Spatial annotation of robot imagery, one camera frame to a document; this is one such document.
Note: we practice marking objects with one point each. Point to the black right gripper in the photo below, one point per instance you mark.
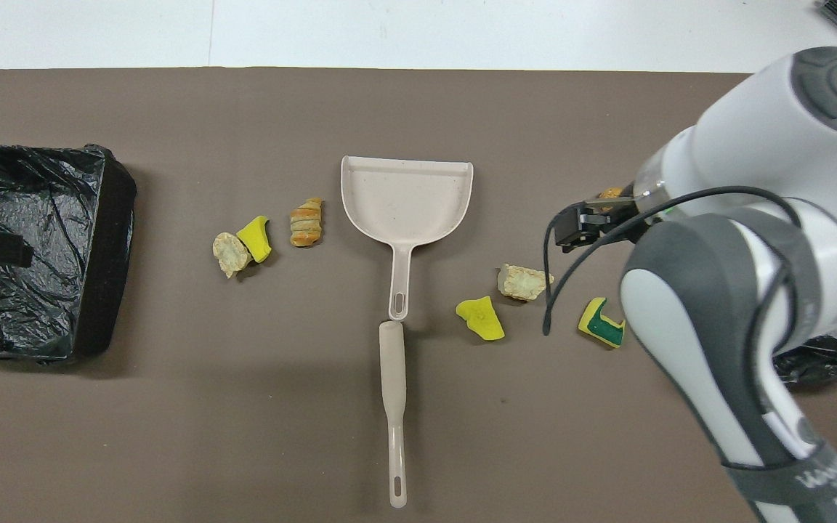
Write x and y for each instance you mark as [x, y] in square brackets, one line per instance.
[622, 224]

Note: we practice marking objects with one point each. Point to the golden fried croquette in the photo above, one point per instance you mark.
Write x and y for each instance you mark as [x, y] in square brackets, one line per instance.
[611, 193]

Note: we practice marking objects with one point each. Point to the pale angular bread chunk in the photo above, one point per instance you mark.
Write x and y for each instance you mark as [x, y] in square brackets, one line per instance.
[525, 282]

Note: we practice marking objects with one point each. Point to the green and yellow sponge piece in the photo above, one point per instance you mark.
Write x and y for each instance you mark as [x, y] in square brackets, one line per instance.
[601, 325]

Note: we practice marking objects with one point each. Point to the beige plastic dustpan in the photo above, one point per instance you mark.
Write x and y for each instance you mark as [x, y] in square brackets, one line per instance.
[407, 203]

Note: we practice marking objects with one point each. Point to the beige brush with black bristles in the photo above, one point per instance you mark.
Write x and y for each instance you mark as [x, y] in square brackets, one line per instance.
[392, 378]

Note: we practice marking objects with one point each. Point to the pale rounded bread piece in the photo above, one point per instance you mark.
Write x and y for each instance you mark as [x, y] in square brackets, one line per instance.
[229, 254]

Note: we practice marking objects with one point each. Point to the yellow sponge wedge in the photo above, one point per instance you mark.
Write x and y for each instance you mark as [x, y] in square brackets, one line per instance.
[255, 238]

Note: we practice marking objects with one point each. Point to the striped orange croissant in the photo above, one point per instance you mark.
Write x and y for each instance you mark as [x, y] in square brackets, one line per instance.
[306, 224]

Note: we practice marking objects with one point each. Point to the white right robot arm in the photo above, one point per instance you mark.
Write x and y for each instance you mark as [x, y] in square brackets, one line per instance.
[753, 218]

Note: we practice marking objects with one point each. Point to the bin with taut black bag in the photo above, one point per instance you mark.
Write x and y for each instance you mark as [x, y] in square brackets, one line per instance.
[26, 290]

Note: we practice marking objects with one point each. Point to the bin with loose black bag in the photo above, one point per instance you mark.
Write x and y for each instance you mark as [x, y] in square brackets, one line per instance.
[825, 356]

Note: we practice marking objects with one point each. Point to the brown table mat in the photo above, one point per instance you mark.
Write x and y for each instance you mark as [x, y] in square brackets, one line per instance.
[244, 436]

